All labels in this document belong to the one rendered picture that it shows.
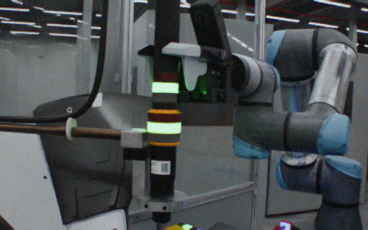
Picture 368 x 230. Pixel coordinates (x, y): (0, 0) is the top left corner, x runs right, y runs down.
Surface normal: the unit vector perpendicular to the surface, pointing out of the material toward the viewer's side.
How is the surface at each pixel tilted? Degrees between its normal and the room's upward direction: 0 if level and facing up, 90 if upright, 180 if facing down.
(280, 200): 90
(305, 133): 88
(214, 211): 90
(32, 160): 50
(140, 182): 90
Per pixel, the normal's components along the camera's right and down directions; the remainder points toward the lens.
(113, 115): 0.03, -0.66
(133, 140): -0.18, 0.04
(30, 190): 0.56, -0.60
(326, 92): -0.18, -0.83
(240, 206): 0.70, 0.06
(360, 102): 0.33, 0.06
